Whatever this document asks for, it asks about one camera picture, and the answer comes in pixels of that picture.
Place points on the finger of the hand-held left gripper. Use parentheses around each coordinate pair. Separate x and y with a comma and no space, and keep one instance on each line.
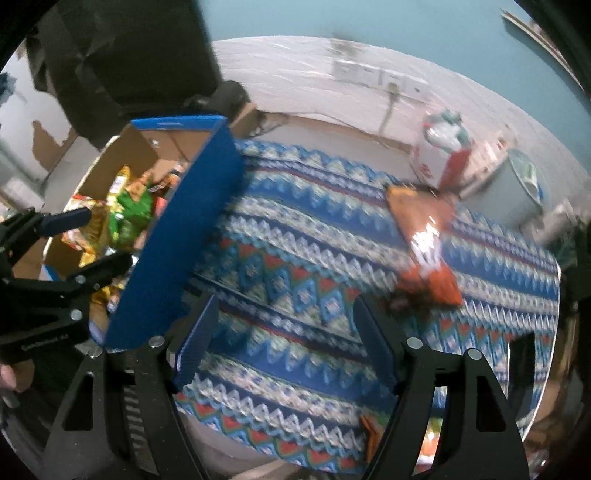
(104,270)
(64,220)

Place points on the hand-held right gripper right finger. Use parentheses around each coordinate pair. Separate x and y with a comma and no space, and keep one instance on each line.
(374,341)

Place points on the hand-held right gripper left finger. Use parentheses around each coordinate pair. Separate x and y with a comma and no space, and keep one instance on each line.
(198,332)

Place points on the yellow striped snack packet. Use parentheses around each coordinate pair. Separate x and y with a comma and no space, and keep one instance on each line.
(85,230)

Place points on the small yellow green snack packet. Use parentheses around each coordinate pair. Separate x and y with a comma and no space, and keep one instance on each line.
(121,180)

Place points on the blue cardboard box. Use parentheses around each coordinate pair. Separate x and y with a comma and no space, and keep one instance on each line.
(194,240)

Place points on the orange white snack packet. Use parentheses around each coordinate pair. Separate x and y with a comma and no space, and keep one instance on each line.
(157,182)

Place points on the orange chip bag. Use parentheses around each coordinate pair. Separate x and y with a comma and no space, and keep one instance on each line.
(425,244)

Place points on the person's left hand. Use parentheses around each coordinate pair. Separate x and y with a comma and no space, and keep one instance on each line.
(7,376)

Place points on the blue patterned tablecloth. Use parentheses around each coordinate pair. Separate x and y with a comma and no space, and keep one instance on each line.
(300,258)

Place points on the dark cloth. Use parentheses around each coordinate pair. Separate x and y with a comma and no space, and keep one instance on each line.
(129,55)

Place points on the white red carton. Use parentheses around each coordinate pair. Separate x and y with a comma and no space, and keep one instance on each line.
(429,164)

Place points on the light blue bin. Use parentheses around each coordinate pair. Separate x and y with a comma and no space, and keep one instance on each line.
(503,189)

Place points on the black cylinder device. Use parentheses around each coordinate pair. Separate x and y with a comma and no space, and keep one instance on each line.
(226,97)

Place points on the white green plastic bag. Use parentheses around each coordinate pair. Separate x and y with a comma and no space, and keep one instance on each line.
(443,131)

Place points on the white red package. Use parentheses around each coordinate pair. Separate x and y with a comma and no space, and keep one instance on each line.
(489,152)

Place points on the white power strip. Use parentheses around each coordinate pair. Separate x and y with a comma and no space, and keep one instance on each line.
(360,71)

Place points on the wooden wall shelf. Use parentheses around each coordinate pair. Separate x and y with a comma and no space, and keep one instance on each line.
(531,30)

